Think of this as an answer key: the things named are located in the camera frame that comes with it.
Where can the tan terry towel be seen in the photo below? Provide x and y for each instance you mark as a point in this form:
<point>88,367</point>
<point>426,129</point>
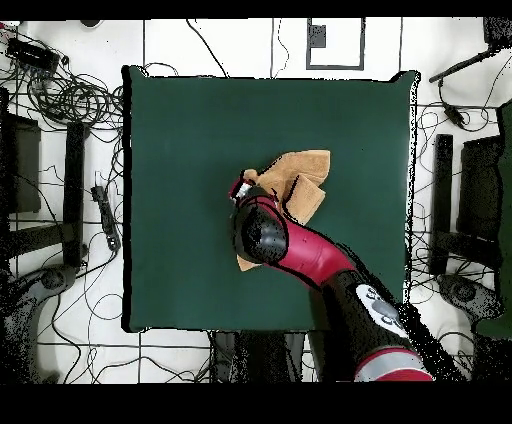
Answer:
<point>304,168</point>

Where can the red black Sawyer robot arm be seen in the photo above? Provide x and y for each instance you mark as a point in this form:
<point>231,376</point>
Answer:
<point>312,252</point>

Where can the black flat box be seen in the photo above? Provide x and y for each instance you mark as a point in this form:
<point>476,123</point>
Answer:
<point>24,168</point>
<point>478,192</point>

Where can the dark green table cloth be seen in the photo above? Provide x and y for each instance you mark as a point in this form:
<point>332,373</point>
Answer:
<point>180,160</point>

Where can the black power strip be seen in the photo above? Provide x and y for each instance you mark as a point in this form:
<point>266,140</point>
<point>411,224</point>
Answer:
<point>106,216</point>

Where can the black floor bar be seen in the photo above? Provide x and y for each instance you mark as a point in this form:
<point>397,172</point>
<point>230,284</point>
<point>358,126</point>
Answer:
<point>74,192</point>
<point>443,192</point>

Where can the grey stand foot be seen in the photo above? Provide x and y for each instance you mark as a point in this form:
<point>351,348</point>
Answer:
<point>52,280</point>
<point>466,292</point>

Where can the black power adapter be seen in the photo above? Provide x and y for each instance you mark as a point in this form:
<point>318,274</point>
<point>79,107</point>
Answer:
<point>454,115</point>

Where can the black electronics box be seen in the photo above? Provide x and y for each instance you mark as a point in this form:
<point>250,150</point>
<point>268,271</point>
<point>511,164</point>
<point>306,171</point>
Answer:
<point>32,56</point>

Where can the black boom stand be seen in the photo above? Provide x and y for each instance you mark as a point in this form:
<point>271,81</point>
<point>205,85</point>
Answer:
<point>460,66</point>

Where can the green cloth covered table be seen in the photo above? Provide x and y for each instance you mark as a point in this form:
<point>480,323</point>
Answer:
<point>506,160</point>

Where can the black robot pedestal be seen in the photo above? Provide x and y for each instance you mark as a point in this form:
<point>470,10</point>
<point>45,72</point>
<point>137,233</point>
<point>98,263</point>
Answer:
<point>256,356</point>

